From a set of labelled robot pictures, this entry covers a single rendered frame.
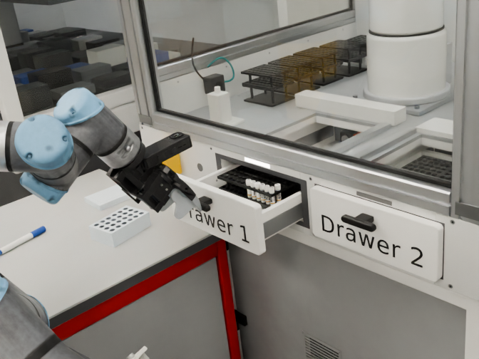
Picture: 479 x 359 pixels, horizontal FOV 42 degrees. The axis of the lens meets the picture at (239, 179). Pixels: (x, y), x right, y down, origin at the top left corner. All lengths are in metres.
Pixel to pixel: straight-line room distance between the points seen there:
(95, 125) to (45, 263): 0.52
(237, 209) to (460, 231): 0.43
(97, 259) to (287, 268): 0.44
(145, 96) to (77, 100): 0.62
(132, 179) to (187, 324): 0.52
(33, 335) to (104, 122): 0.38
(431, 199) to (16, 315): 0.68
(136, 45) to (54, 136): 0.76
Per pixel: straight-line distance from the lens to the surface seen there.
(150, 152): 1.18
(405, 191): 1.14
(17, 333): 0.89
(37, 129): 0.93
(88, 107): 1.07
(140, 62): 1.65
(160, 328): 1.51
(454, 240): 1.12
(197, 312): 1.57
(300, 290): 1.48
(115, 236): 1.49
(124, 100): 2.10
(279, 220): 1.29
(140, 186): 1.18
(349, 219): 1.17
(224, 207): 1.28
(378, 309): 1.33
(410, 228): 1.14
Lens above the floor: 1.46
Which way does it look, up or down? 23 degrees down
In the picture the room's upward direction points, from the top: 7 degrees counter-clockwise
